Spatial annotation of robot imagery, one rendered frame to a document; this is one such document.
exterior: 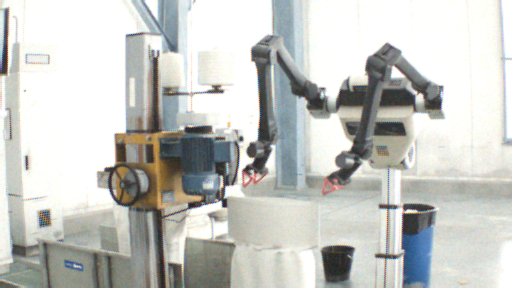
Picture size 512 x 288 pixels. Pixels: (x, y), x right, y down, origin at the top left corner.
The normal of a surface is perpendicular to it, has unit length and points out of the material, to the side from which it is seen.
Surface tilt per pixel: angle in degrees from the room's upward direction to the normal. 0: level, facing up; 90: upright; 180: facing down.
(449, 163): 90
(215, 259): 90
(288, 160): 90
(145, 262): 90
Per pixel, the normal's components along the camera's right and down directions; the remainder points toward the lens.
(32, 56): 0.86, 0.01
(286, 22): -0.51, 0.05
